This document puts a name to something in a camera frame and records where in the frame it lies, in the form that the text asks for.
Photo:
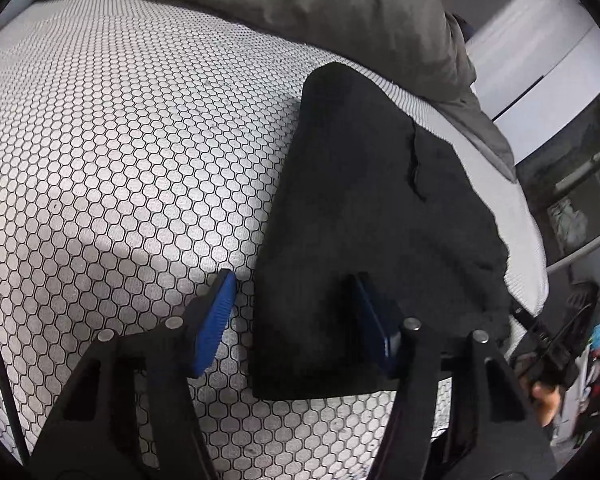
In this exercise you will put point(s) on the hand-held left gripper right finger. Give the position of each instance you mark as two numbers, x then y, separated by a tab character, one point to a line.
375	325

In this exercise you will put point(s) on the bed with honeycomb mattress cover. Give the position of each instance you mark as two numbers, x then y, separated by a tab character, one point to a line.
130	160

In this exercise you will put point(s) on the glass door wardrobe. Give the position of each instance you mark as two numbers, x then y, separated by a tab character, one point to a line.
570	160

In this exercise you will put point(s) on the person's right hand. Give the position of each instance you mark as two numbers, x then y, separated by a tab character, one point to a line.
547	402

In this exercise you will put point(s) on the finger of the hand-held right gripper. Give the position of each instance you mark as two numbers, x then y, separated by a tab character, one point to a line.
527	322

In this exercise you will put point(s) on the white crumpled clothes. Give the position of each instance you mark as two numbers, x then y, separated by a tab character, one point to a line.
567	217

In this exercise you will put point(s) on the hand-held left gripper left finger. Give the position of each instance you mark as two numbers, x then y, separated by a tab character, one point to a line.
212	322

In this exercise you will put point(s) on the grey duvet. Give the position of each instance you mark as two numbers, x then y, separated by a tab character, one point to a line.
370	15

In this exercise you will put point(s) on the black pants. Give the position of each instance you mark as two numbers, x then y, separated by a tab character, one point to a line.
340	210

